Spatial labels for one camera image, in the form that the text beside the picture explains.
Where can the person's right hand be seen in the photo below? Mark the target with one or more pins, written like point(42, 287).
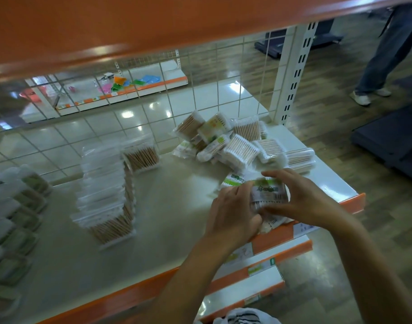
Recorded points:
point(307, 205)

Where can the person's left hand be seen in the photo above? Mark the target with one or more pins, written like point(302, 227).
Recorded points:
point(233, 219)

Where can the white shelf orange rail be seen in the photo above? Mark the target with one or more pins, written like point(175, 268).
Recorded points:
point(175, 205)

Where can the pile of cotton swab packs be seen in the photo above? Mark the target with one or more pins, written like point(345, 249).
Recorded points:
point(239, 151)

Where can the white shelf board orange rim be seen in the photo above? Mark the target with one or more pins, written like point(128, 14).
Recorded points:
point(125, 23)
point(293, 249)
point(239, 290)

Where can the person's right forearm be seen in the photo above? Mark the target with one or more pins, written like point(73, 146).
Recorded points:
point(371, 273)

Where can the person's left forearm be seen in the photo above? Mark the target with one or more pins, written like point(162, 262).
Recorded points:
point(185, 290)

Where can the person's white garment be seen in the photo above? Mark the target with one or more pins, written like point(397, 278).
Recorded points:
point(243, 317)

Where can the distant white orange shelf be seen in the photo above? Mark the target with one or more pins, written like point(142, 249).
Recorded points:
point(165, 75)

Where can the plain white price label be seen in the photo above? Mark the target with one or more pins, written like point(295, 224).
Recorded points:
point(302, 230)

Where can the narrow green price label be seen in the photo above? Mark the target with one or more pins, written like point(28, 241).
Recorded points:
point(261, 267)

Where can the blue plastic item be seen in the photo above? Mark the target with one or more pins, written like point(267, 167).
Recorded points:
point(150, 78)

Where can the green plastic item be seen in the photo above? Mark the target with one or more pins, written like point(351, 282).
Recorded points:
point(117, 87)

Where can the orange plastic item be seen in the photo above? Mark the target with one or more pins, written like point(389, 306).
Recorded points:
point(119, 79)

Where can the pink plastic basin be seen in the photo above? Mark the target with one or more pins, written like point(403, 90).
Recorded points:
point(106, 88)

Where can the red plastic basin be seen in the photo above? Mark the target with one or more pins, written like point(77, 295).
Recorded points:
point(30, 96)

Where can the white slotted end post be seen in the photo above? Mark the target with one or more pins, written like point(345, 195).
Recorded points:
point(293, 74)

